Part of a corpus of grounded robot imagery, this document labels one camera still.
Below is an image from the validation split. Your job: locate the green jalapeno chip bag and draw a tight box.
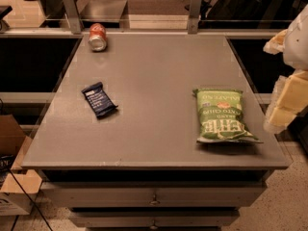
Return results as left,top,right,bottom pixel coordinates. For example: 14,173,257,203
192,88,260,143

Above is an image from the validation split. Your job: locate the grey drawer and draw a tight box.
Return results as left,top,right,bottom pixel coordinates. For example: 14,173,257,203
41,182,267,208
69,208,239,228

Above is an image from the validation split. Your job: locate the right metal bracket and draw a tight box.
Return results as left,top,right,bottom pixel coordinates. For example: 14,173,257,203
188,0,201,34

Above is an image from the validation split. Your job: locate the left metal bracket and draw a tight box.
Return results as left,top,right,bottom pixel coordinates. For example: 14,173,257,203
63,0,82,34

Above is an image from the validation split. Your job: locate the metal bracket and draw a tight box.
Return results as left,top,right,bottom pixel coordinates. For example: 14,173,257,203
188,0,201,34
63,0,82,34

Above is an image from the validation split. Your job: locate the dark blue snack bar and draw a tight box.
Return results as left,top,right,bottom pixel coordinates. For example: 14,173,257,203
82,82,117,118

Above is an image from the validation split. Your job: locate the black cable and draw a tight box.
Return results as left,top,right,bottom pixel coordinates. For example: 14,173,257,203
0,154,54,231

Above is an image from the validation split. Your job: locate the upper grey drawer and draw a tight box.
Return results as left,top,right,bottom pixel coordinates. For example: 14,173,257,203
41,182,267,208

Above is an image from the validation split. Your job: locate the cardboard box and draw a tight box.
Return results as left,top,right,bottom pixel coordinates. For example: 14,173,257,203
0,115,42,216

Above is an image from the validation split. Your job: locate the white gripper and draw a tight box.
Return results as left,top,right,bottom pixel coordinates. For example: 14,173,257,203
263,5,308,134

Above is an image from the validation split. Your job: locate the lower grey drawer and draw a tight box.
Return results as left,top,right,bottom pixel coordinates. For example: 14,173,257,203
69,208,239,228

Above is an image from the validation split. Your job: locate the red coke can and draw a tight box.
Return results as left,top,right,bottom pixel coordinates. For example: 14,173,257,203
89,23,107,52

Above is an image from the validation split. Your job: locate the upper drawer knob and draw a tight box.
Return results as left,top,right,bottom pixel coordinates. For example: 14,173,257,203
149,194,160,206

